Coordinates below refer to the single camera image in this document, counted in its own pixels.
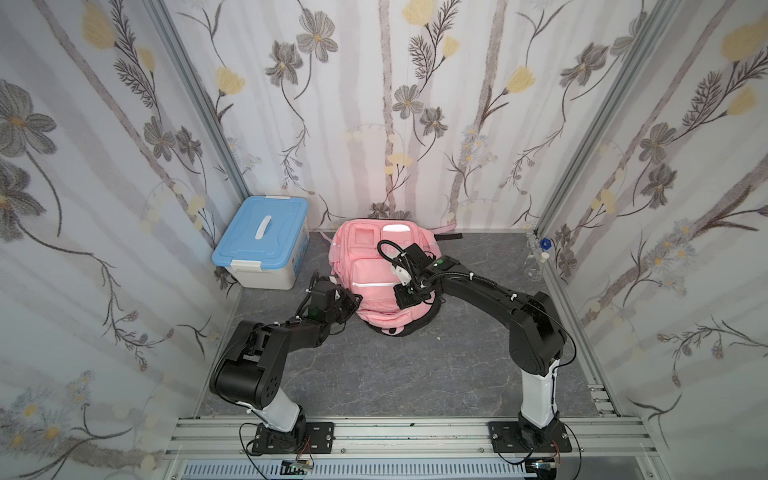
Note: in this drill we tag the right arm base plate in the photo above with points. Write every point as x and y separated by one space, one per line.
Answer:
524 437

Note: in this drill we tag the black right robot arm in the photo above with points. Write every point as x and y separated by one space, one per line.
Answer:
536 335

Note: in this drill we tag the white slotted cable duct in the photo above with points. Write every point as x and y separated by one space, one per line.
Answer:
356 469

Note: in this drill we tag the clear glass flask blue cap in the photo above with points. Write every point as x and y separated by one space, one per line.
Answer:
538 255

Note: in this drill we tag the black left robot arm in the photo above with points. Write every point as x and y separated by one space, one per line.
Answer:
249 371

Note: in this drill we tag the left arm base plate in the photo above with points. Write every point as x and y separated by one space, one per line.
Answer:
308 437

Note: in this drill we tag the aluminium front rail frame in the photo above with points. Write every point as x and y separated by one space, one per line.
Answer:
603 448

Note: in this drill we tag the pink school backpack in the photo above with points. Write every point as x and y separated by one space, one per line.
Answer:
360 267

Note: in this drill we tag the blue lidded storage box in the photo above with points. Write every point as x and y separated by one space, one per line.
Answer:
264 244

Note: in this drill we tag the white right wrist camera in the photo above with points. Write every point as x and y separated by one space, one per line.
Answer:
403 274

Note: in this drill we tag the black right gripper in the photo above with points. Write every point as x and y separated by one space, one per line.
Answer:
409 294

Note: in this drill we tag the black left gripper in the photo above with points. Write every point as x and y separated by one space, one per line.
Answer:
352 306

